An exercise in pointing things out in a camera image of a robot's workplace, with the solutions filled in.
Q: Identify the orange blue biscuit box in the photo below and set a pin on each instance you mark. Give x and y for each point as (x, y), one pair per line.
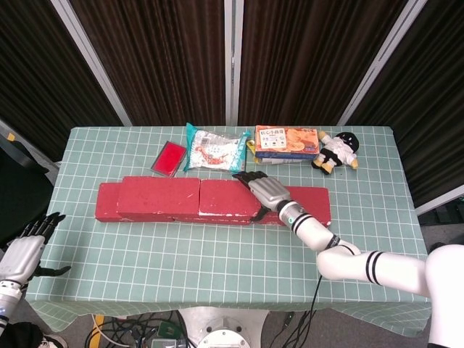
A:
(286, 141)

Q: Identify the black white plush doll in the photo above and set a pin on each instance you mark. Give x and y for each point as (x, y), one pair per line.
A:
(335, 152)

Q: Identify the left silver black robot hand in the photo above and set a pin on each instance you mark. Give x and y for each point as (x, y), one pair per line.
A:
(20, 259)

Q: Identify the red brick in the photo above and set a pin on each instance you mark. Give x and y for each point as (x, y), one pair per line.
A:
(185, 219)
(313, 203)
(157, 197)
(224, 197)
(106, 201)

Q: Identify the grey frame with yellow sticker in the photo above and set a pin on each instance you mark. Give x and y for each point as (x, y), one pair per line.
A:
(25, 146)

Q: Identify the red ink pad case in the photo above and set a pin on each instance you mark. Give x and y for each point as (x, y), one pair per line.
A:
(169, 159)

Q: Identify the black white sneaker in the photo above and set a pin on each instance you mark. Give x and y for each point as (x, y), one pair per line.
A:
(54, 342)

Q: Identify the grey partition post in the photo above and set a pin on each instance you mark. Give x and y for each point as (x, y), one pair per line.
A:
(442, 204)
(382, 61)
(232, 61)
(91, 61)

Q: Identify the dark brown partition panel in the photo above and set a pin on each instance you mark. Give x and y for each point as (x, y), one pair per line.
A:
(308, 54)
(163, 54)
(435, 90)
(36, 72)

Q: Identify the green checked tablecloth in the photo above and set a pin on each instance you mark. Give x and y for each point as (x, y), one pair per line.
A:
(163, 253)

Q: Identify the grey power box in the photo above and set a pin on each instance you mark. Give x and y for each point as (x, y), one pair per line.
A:
(165, 343)

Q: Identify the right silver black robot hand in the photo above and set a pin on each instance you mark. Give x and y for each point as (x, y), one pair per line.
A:
(270, 192)

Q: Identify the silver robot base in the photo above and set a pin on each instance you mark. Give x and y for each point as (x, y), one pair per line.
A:
(224, 326)

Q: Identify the yellow small packet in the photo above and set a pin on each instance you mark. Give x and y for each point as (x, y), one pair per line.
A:
(251, 148)

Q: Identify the teal white snack bag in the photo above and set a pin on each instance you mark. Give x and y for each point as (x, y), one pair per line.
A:
(214, 152)

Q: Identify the green circuit board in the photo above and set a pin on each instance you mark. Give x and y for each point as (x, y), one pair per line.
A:
(169, 330)

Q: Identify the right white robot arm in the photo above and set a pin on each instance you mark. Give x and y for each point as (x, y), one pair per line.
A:
(344, 266)

